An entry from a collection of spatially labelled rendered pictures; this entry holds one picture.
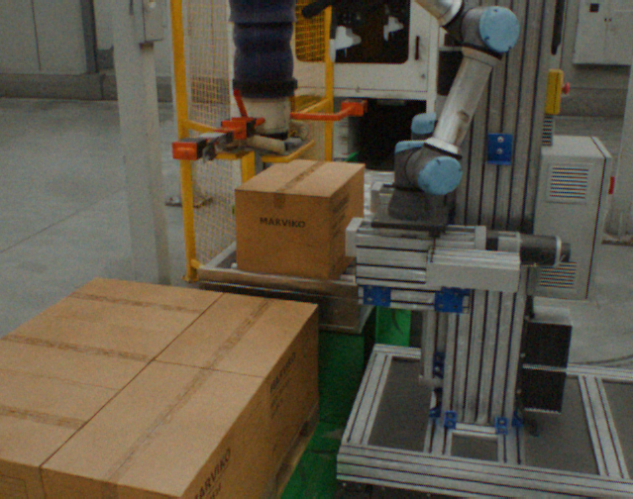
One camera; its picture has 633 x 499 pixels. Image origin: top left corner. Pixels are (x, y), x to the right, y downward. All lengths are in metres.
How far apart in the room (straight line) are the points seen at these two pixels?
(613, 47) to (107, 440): 10.09
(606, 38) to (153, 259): 8.58
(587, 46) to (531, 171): 9.00
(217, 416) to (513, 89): 1.31
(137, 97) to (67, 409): 1.96
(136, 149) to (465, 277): 2.20
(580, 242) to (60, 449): 1.64
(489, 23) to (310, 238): 1.20
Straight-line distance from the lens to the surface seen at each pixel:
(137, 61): 3.75
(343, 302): 2.84
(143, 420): 2.13
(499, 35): 2.04
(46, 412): 2.25
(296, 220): 2.82
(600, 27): 11.30
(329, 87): 5.02
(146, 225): 3.92
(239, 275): 2.94
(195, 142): 2.03
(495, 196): 2.36
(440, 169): 2.01
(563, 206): 2.32
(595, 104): 11.52
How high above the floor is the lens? 1.68
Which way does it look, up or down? 19 degrees down
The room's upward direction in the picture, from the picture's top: straight up
